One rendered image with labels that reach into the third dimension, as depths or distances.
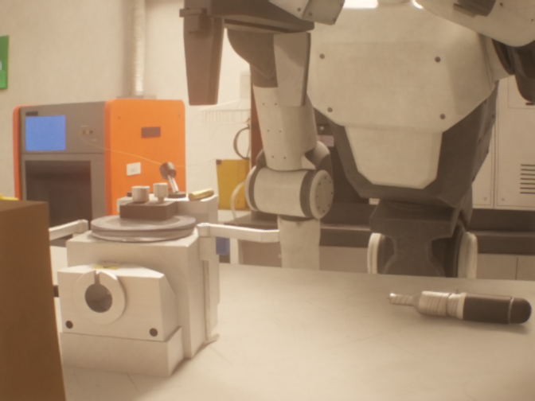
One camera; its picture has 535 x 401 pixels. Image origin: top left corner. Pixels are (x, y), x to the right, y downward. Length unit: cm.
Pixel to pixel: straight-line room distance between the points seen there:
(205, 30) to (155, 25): 329
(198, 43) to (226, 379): 24
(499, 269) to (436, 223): 105
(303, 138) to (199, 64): 64
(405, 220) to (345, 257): 110
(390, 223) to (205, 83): 61
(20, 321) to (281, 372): 32
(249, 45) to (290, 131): 15
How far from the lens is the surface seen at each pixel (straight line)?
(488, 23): 76
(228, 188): 230
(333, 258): 212
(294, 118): 107
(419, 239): 103
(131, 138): 186
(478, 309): 62
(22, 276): 21
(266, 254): 219
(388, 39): 88
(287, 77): 55
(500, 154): 207
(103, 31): 394
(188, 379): 49
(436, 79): 87
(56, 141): 190
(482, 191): 209
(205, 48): 46
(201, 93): 46
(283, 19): 50
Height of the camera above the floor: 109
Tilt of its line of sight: 7 degrees down
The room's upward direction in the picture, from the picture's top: straight up
